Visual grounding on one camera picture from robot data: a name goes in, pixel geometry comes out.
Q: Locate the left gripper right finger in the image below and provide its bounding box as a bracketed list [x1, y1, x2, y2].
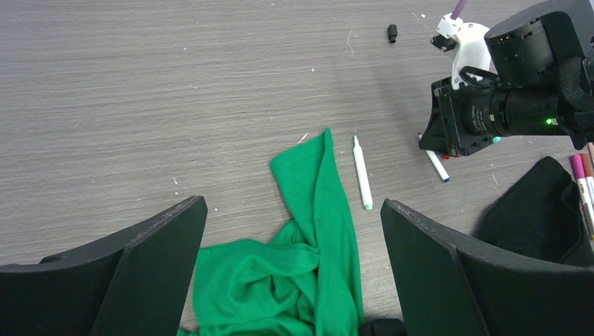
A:
[380, 199, 593, 335]

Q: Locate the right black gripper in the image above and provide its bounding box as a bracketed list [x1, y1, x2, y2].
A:
[419, 76, 500, 157]

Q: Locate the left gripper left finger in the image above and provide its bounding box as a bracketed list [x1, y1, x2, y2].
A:
[1, 196, 208, 335]

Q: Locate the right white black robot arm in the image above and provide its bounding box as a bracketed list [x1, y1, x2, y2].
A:
[419, 1, 593, 157]

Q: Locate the white pen black clip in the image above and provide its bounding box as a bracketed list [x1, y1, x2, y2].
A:
[424, 150, 450, 183]

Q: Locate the black pen cap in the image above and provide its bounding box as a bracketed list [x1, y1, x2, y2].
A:
[387, 24, 399, 44]

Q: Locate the black cloth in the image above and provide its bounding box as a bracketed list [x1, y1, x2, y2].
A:
[358, 157, 593, 335]

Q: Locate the green cloth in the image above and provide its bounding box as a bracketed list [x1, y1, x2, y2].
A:
[193, 129, 365, 335]

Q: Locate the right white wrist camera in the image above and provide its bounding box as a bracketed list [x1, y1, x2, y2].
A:
[436, 13, 491, 90]

